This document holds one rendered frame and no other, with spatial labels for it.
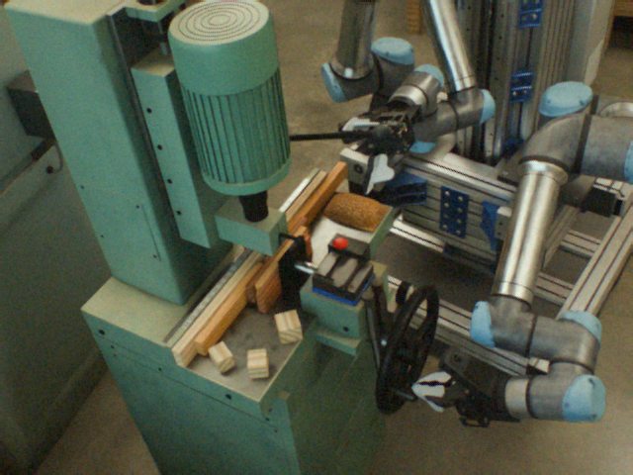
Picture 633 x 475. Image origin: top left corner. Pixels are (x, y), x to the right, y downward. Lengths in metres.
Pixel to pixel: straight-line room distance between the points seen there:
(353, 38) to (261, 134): 0.65
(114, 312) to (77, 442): 0.90
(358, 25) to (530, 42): 0.48
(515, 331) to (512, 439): 1.12
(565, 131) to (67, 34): 0.91
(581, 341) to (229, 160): 0.68
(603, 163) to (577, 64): 0.88
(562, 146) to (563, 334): 0.36
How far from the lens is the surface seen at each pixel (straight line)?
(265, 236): 1.43
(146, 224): 1.52
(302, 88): 3.86
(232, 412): 1.67
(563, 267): 2.57
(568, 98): 1.83
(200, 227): 1.48
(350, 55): 1.88
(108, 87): 1.32
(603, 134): 1.42
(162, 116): 1.33
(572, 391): 1.24
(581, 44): 2.24
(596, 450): 2.41
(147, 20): 1.28
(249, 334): 1.47
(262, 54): 1.19
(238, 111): 1.21
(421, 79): 1.59
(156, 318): 1.69
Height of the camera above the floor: 2.03
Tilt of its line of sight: 43 degrees down
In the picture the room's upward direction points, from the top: 7 degrees counter-clockwise
